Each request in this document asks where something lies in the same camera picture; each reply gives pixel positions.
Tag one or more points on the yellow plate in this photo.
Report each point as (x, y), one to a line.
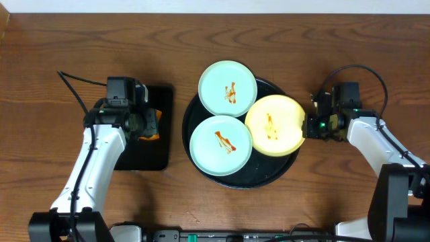
(275, 123)

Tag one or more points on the black rectangular tray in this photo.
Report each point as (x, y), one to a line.
(151, 155)

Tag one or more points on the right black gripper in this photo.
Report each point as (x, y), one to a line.
(308, 128)

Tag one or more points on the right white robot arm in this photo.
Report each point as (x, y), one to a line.
(399, 210)

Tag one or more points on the black round tray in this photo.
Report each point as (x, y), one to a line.
(258, 171)

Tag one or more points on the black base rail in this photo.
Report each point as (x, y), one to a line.
(235, 236)

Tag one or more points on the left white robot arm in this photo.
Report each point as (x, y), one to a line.
(77, 214)

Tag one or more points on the orange sponge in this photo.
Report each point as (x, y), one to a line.
(151, 128)

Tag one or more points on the light green plate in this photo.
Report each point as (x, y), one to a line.
(227, 88)
(220, 145)

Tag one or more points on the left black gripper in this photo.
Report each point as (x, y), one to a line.
(150, 122)

